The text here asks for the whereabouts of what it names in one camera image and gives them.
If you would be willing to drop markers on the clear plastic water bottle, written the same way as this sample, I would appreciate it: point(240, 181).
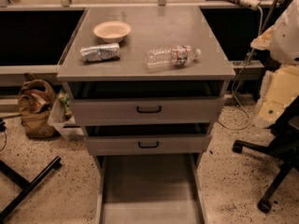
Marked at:
point(177, 56)

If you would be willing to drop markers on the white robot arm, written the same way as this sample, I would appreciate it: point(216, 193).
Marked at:
point(284, 44)

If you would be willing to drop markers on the grey drawer cabinet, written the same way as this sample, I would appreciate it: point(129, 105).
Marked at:
point(152, 27)

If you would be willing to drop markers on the grey middle drawer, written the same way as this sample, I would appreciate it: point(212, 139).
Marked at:
point(147, 139)

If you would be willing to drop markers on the grey drawer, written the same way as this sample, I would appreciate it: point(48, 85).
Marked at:
point(145, 102)
point(147, 139)
point(150, 189)

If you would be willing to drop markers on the grey top drawer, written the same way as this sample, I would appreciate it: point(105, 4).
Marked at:
point(145, 102)

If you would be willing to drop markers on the grey bottom drawer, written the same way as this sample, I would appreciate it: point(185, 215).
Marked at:
point(150, 189)

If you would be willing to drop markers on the silver foil snack bag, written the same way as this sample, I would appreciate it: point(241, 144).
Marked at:
point(101, 53)

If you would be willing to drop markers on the beige paper bowl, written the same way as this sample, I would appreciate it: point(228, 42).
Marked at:
point(112, 31)

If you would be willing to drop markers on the clear plastic bin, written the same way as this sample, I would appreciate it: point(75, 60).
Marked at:
point(62, 120)

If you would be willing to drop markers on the brown paper bag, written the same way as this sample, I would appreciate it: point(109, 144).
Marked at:
point(36, 99)

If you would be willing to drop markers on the yellow foam block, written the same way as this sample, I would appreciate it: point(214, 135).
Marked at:
point(279, 89)

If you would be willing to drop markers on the black office chair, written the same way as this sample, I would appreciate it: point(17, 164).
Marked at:
point(285, 146)

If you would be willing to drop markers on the black stand legs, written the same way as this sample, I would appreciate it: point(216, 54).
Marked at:
point(25, 185)

